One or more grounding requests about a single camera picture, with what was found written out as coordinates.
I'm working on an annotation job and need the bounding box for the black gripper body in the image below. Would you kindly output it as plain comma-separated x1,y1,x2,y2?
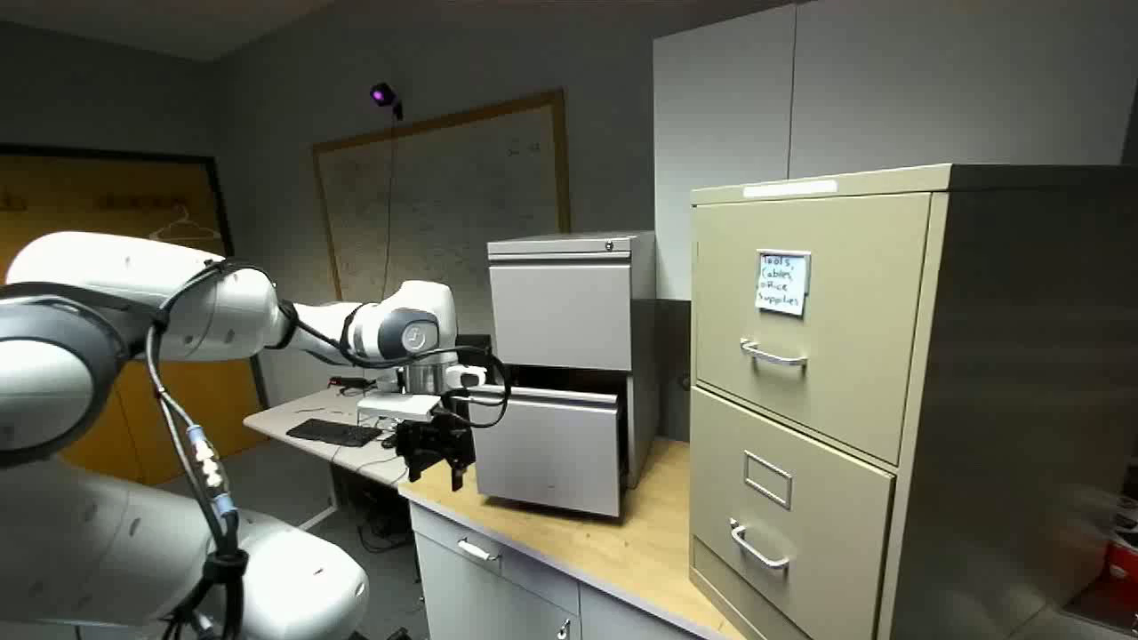
393,406,480,468

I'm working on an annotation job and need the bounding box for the gray desk base cabinet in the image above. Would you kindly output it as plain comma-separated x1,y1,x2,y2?
404,502,703,640

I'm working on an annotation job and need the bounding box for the gray file cabinet body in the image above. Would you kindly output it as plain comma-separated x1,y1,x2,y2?
484,229,666,525

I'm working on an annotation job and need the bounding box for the beige drawer with empty holder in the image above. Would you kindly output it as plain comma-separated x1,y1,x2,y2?
687,387,901,640

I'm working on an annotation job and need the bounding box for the beige drawer with paper label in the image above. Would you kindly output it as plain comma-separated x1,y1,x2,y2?
691,193,935,468

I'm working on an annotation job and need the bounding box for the beige file cabinet body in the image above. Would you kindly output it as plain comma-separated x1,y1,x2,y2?
687,161,1138,640

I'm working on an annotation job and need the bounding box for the white box device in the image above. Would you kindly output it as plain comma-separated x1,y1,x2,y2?
351,390,446,432

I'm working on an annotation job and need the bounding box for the black keyboard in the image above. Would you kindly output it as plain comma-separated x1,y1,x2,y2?
283,417,387,452

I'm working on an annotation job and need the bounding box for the wood framed whiteboard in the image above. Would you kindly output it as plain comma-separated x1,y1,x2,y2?
311,86,575,306

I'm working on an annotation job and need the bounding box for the white handwritten paper label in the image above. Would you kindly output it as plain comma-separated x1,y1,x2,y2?
753,246,813,321

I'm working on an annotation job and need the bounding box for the red object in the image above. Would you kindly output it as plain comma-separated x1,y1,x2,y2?
1099,531,1138,627

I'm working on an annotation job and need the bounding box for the small silver cabinet handle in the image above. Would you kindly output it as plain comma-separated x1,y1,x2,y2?
457,532,506,569

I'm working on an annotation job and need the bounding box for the silver drawer handle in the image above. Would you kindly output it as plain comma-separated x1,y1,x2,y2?
724,516,798,583
737,333,812,382

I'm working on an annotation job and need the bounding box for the metal label holder frame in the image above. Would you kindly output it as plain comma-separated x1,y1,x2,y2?
740,449,798,513

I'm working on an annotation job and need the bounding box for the camera with purple light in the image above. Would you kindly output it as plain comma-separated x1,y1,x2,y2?
366,78,409,124

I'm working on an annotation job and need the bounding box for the white wall cabinet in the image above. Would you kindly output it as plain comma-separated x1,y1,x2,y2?
652,0,1138,302

